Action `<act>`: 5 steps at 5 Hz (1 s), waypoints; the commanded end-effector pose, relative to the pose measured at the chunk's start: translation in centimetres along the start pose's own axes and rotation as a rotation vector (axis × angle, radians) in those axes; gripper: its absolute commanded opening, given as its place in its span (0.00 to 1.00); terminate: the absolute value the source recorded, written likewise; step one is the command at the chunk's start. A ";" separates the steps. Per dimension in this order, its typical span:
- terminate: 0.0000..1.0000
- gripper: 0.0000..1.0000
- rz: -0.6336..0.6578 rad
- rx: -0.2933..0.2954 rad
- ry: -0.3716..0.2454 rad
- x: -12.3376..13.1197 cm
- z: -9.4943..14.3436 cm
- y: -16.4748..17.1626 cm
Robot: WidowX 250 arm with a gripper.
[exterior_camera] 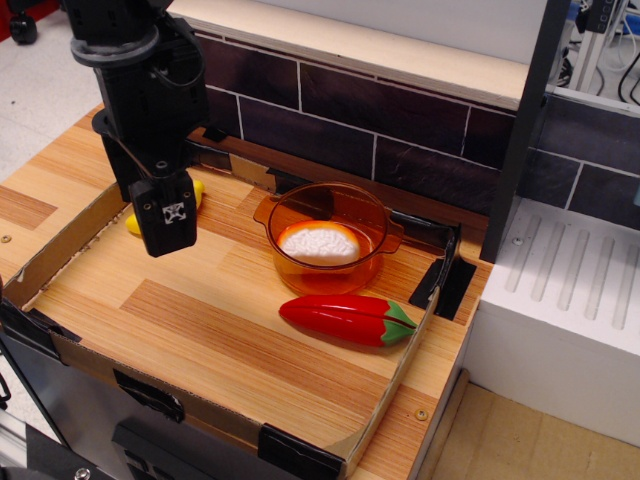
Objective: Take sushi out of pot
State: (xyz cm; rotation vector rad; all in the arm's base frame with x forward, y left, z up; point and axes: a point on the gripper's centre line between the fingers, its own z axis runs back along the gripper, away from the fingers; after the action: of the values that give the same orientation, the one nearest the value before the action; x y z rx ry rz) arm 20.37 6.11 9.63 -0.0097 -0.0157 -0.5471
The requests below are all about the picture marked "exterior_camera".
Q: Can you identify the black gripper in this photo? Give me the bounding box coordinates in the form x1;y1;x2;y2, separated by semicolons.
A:
93;15;209;257

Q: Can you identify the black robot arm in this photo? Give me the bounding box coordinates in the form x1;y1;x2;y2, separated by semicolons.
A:
64;1;209;257

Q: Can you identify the orange transparent plastic pot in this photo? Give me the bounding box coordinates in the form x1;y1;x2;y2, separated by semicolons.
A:
254;182;404;294

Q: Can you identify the cardboard fence with black tape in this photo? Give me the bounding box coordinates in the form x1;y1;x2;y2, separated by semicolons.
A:
0;125;477;480

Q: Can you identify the yellow toy banana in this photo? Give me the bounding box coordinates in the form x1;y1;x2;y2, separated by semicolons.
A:
125;180;205;237

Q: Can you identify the red toy chili pepper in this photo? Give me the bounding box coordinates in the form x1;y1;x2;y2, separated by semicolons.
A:
279;295;418;347

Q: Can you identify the black caster wheel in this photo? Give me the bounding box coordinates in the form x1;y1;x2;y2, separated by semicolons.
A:
7;0;38;45

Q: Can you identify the light wooden shelf ledge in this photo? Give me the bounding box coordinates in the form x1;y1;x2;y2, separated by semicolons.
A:
169;1;529;111

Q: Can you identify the white sink drainboard unit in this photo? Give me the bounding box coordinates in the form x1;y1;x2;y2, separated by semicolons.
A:
463;200;639;445

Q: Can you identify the black bracket with screw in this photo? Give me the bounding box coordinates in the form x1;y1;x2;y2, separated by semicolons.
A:
5;424;197;479

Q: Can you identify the dark grey vertical post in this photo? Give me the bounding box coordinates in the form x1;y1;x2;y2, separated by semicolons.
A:
480;1;570;263

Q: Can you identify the white metal frame with cables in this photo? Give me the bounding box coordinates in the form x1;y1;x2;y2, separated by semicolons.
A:
545;1;639;117

